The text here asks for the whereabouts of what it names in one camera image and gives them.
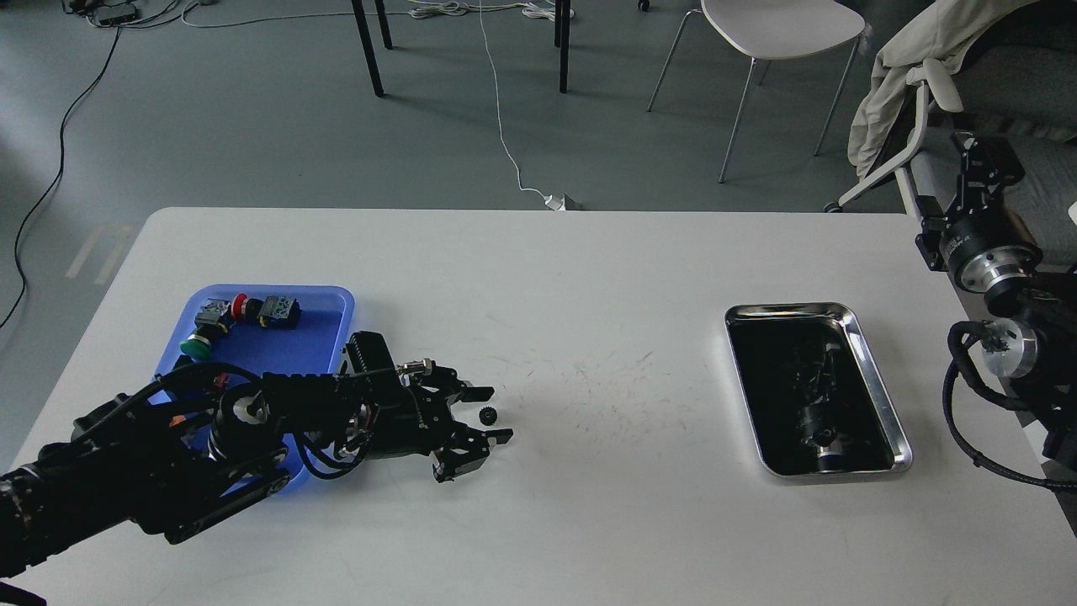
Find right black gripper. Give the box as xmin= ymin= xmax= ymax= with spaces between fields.
xmin=915 ymin=130 xmax=1043 ymax=293

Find blue plastic tray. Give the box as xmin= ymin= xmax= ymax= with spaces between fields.
xmin=151 ymin=284 xmax=355 ymax=496

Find black switch contact block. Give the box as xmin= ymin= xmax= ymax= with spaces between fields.
xmin=255 ymin=295 xmax=300 ymax=330

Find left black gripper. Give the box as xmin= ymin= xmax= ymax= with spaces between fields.
xmin=340 ymin=367 xmax=514 ymax=483

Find green push button switch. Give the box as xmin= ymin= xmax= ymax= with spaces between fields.
xmin=178 ymin=298 xmax=234 ymax=362

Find black table legs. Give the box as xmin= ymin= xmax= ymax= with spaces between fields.
xmin=351 ymin=0 xmax=572 ymax=98

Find black floor cable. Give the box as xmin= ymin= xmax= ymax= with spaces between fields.
xmin=0 ymin=0 xmax=182 ymax=329

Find white floor cable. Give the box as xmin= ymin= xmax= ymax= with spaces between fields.
xmin=181 ymin=0 xmax=576 ymax=203

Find white chair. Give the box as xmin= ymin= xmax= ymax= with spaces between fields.
xmin=646 ymin=1 xmax=867 ymax=183

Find small black gear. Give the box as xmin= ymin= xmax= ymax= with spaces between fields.
xmin=478 ymin=406 xmax=499 ymax=427

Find steel metal tray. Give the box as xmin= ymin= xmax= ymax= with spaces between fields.
xmin=724 ymin=302 xmax=913 ymax=487

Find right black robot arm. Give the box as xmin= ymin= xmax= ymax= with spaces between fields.
xmin=915 ymin=130 xmax=1074 ymax=492

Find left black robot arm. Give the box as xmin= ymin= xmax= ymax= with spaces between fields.
xmin=1 ymin=332 xmax=512 ymax=578

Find beige jacket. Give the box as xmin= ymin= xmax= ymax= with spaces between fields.
xmin=847 ymin=1 xmax=1029 ymax=181

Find white power adapter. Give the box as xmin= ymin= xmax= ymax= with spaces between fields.
xmin=544 ymin=194 xmax=582 ymax=211

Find red emergency stop button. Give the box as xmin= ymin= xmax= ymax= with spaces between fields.
xmin=228 ymin=292 xmax=264 ymax=323

